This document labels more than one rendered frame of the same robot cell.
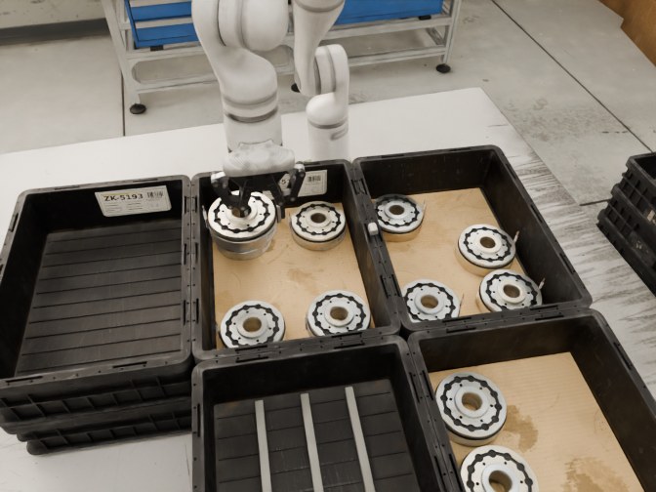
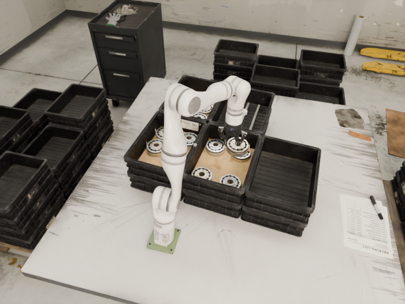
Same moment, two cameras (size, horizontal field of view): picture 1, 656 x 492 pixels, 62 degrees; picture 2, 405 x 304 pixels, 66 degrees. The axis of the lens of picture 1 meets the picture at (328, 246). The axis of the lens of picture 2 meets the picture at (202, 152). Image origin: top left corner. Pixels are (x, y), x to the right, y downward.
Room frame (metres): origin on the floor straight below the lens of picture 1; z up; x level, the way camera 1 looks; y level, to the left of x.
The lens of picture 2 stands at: (1.60, 0.50, 2.02)
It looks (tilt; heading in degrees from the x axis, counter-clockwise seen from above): 45 degrees down; 209
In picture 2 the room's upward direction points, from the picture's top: 1 degrees clockwise
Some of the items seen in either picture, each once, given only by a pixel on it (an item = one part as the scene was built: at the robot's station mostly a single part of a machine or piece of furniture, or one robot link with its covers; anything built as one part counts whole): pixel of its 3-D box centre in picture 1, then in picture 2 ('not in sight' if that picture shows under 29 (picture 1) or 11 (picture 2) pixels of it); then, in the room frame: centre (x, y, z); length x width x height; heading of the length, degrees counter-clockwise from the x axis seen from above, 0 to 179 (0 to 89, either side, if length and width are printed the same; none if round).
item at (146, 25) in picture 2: not in sight; (133, 58); (-0.57, -1.50, 0.45); 0.60 x 0.45 x 0.90; 16
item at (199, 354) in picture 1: (284, 247); (223, 154); (0.60, 0.07, 0.92); 0.40 x 0.30 x 0.02; 11
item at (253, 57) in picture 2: not in sight; (234, 69); (-1.04, -0.60, 0.37); 0.40 x 0.30 x 0.45; 106
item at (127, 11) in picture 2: not in sight; (126, 8); (-0.67, -1.58, 0.88); 0.29 x 0.22 x 0.03; 16
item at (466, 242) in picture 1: (486, 245); (156, 145); (0.67, -0.29, 0.86); 0.10 x 0.10 x 0.01
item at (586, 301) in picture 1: (457, 227); (167, 140); (0.66, -0.22, 0.92); 0.40 x 0.30 x 0.02; 11
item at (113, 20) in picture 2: not in sight; (113, 18); (-0.44, -1.55, 0.88); 0.25 x 0.19 x 0.03; 16
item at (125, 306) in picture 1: (105, 288); (282, 177); (0.55, 0.37, 0.87); 0.40 x 0.30 x 0.11; 11
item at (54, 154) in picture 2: not in sight; (58, 162); (0.74, -1.18, 0.31); 0.40 x 0.30 x 0.34; 16
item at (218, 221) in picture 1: (241, 214); (237, 144); (0.59, 0.13, 1.01); 0.10 x 0.10 x 0.01
